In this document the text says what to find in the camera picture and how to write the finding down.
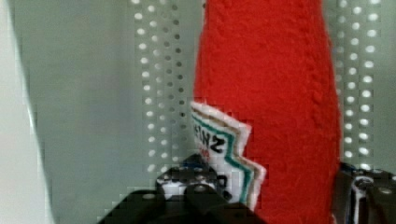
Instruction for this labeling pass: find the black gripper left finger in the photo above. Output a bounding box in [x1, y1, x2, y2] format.
[98, 154, 267, 224]

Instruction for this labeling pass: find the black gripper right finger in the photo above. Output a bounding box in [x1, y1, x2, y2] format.
[332, 162, 396, 224]

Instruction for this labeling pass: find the red plush ketchup bottle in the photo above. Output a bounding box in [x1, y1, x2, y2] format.
[191, 0, 340, 224]

